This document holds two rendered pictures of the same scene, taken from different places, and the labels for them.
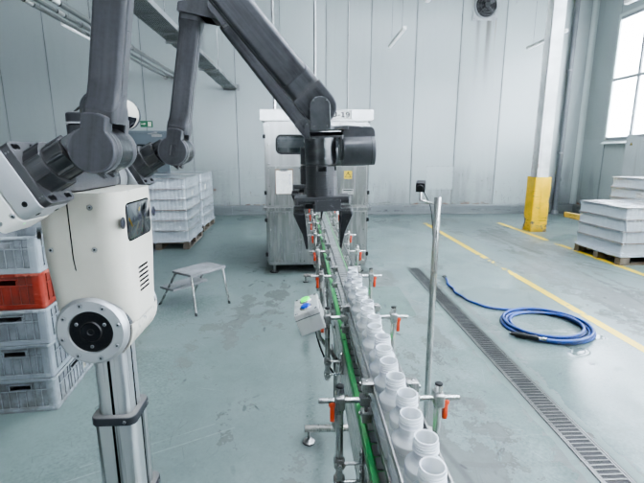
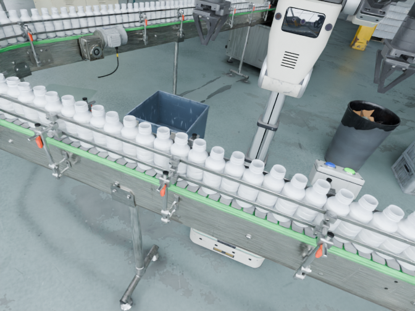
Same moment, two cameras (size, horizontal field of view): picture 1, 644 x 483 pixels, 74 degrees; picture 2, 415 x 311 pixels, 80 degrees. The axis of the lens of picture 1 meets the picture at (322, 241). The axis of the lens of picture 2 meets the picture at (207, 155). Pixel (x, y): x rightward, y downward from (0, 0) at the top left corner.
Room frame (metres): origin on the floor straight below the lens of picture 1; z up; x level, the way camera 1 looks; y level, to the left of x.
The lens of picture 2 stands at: (1.05, -0.67, 1.60)
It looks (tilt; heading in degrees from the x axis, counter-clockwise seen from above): 40 degrees down; 107
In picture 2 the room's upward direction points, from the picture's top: 10 degrees clockwise
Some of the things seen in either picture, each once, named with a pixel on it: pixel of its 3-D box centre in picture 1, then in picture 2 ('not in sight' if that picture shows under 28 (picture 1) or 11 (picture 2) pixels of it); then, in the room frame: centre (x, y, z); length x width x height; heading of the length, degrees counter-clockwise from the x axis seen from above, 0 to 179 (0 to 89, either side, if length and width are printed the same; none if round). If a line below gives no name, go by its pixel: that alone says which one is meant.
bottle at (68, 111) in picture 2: not in sight; (73, 118); (0.38, -0.15, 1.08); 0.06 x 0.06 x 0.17
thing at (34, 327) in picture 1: (35, 310); not in sight; (2.66, 1.89, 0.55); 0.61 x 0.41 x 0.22; 10
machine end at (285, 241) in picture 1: (315, 189); not in sight; (6.24, 0.10, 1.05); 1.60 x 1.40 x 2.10; 3
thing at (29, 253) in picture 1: (25, 244); not in sight; (2.66, 1.89, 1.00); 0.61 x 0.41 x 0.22; 10
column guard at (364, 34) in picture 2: not in sight; (367, 25); (2.26, 7.53, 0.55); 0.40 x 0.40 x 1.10; 3
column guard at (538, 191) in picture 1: (537, 203); not in sight; (8.70, -4.40, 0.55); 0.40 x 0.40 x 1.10; 3
